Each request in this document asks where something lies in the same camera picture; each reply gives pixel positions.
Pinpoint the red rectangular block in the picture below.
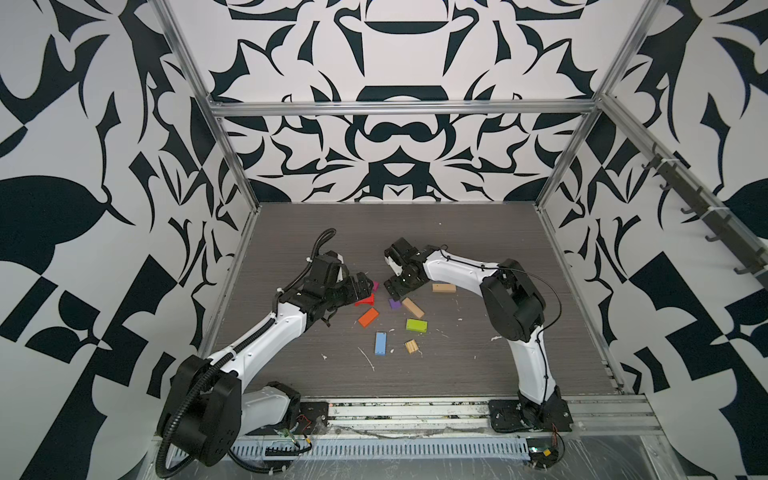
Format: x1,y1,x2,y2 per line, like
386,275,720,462
354,293,375,306

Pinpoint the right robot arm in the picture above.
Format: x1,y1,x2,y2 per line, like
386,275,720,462
384,238,561,424

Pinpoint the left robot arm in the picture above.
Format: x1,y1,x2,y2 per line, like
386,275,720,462
155,251,374,479

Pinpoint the orange rectangular block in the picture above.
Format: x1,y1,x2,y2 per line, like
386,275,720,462
357,308,380,328

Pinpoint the light blue block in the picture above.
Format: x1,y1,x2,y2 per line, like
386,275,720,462
374,332,387,356

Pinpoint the lime green block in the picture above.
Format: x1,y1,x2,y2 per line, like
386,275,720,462
406,319,428,333

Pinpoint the small natural wood block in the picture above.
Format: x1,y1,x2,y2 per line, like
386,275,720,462
405,340,419,354

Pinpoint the green circuit board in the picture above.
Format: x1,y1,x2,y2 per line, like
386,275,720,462
527,437,566,471

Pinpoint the left arm black hose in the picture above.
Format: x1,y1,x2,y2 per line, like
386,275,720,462
154,227,338,479

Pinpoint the white slotted cable duct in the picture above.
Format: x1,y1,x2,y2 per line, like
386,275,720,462
232,437,530,462

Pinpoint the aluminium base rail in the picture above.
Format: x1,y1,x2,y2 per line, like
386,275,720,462
291,395,663,439

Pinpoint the black wall hook rack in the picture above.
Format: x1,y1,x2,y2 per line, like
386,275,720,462
643,142,767,290

